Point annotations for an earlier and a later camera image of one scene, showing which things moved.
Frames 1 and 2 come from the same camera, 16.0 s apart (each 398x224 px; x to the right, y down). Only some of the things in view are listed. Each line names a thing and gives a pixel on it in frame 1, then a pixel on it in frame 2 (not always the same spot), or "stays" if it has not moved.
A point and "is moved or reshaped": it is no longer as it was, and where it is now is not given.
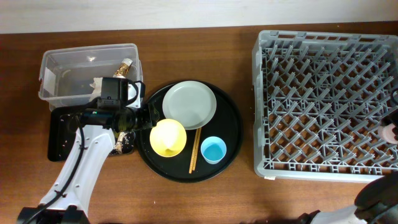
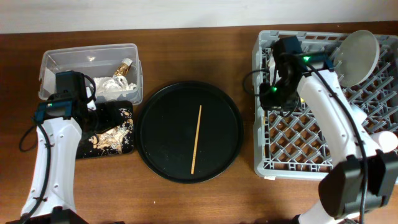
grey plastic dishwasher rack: x=319 y=101 stays
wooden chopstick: x=193 y=152 stays
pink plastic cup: x=385 y=132 is moved or reshaped
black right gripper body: x=393 y=117 -> x=278 y=96
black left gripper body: x=142 y=117 -> x=102 y=118
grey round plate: x=191 y=102 -> x=356 y=58
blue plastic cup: x=213 y=149 -> x=359 y=115
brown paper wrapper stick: x=124 y=68 stays
